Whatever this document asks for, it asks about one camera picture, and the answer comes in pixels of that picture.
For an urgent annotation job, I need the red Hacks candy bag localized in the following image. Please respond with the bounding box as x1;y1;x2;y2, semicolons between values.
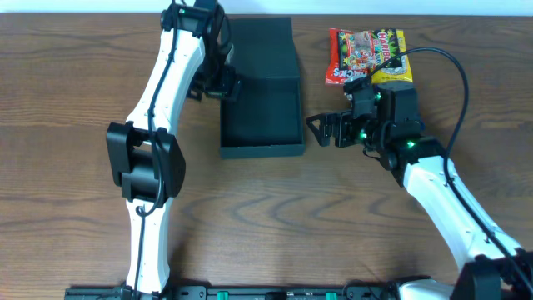
325;27;371;85

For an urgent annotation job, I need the black gift box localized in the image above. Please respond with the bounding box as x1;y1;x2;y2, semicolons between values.
220;17;306;159

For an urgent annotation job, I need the yellow candy bag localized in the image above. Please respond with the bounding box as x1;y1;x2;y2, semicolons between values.
371;28;412;84

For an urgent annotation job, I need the Haribo gummy candy bag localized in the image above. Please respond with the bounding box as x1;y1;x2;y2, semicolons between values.
333;28;401;71

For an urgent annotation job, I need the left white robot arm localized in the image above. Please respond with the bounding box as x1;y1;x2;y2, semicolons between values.
106;1;242;299

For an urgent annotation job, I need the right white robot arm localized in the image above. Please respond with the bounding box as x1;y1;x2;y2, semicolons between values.
306;79;532;299

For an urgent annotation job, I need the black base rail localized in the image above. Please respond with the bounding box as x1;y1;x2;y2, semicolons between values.
63;285;400;300

